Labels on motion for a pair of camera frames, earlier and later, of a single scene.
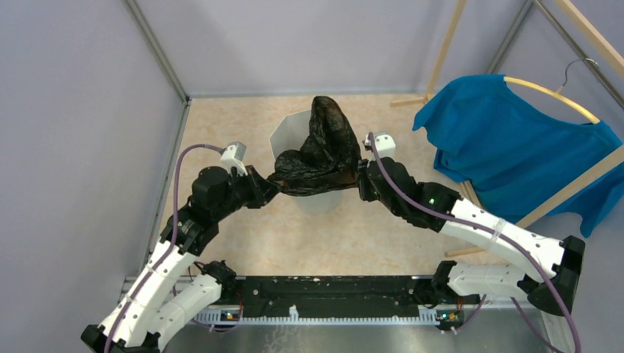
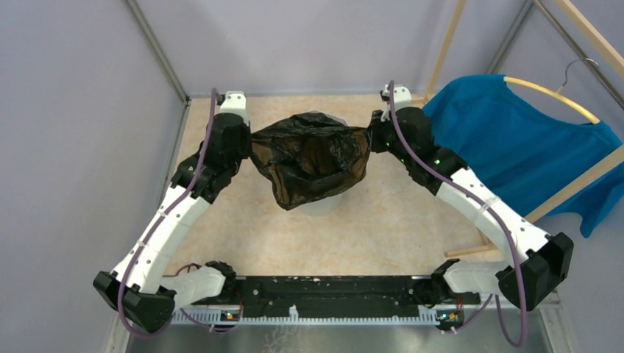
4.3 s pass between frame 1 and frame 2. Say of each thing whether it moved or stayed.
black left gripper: moved
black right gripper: moved
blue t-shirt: stayed
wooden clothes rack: stayed
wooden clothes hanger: stayed
